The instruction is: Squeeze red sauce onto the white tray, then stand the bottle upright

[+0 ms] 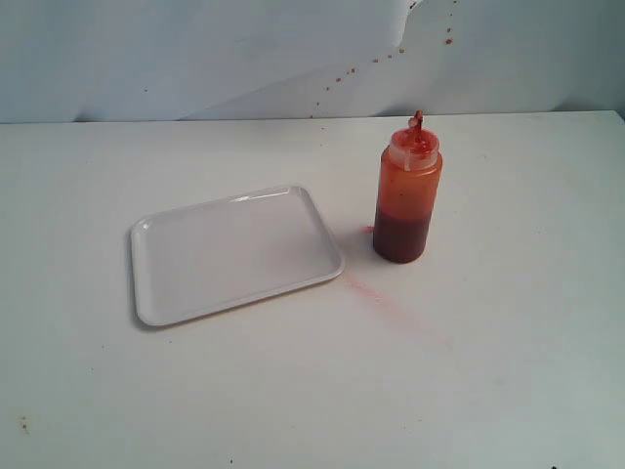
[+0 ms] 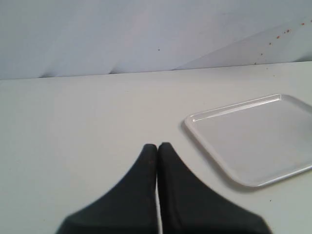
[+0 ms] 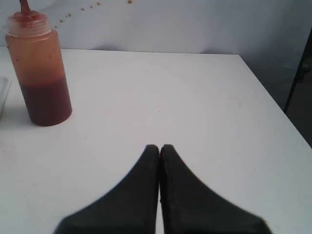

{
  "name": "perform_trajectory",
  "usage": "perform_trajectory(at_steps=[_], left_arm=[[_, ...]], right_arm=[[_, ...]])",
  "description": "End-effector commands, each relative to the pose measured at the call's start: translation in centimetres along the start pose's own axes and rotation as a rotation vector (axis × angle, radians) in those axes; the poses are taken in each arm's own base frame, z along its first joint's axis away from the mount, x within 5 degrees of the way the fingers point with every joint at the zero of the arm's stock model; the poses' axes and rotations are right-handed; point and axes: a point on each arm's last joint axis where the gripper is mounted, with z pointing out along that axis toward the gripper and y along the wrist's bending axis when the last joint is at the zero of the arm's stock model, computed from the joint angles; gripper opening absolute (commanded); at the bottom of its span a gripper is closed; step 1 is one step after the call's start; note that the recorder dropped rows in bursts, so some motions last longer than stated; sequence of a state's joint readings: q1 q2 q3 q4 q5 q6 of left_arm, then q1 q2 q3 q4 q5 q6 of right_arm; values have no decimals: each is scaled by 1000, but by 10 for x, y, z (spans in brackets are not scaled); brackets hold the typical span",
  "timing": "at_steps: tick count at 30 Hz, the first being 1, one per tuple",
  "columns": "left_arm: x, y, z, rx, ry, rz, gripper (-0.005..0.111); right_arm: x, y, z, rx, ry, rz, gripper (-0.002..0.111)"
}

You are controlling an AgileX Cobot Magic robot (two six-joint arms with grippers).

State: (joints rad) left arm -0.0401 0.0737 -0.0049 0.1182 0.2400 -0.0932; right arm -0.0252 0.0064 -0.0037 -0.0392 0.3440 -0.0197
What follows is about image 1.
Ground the red sauce squeeze bottle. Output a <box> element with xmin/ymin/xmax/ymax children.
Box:
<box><xmin>373</xmin><ymin>110</ymin><xmax>443</xmax><ymax>264</ymax></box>

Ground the white rectangular plastic tray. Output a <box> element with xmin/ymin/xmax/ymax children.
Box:
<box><xmin>129</xmin><ymin>185</ymin><xmax>345</xmax><ymax>327</ymax></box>

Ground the white backdrop sheet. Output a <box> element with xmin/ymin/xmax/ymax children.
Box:
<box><xmin>1</xmin><ymin>1</ymin><xmax>624</xmax><ymax>123</ymax></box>

